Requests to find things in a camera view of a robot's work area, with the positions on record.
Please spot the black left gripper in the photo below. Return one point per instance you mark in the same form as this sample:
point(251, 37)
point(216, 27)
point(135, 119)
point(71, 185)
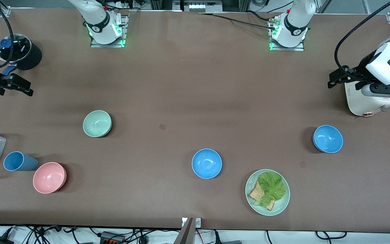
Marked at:
point(360, 72)

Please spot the blue bowl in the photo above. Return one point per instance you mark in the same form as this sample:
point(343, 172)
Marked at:
point(207, 163)
point(327, 139)

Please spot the light green bowl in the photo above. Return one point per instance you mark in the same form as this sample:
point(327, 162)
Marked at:
point(96, 123)

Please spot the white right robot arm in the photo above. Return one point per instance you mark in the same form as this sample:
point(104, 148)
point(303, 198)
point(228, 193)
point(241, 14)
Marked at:
point(96, 17)

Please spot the pink bowl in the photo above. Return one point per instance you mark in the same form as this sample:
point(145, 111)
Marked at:
point(48, 178)

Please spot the cream white toaster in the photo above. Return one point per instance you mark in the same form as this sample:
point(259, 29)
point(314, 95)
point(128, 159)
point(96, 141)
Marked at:
point(357, 103)

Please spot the glass pot lid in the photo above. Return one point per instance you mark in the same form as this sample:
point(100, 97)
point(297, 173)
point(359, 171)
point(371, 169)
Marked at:
point(20, 47)

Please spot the blue cup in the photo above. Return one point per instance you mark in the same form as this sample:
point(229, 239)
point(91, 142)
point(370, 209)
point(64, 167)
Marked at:
point(19, 162)

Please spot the green lettuce leaf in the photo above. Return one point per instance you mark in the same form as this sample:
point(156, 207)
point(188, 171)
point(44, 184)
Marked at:
point(272, 184)

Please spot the light green plate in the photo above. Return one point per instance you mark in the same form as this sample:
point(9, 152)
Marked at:
point(281, 203)

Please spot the brown bread slice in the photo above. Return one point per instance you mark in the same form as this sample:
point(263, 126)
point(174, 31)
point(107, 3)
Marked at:
point(256, 194)

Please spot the small brown tape patch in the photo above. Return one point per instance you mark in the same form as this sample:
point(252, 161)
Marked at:
point(162, 126)

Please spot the grey electronics box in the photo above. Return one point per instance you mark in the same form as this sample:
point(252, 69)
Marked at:
point(196, 6)

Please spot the black orange power adapter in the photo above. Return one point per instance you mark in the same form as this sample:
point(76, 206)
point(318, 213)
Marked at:
point(112, 238)

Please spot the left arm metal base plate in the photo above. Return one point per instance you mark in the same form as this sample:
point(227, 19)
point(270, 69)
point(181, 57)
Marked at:
point(300, 47)

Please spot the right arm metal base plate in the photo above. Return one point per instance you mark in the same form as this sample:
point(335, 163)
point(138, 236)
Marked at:
point(122, 32)

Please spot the grey camera mount bar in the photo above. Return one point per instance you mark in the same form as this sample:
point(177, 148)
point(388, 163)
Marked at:
point(186, 234)

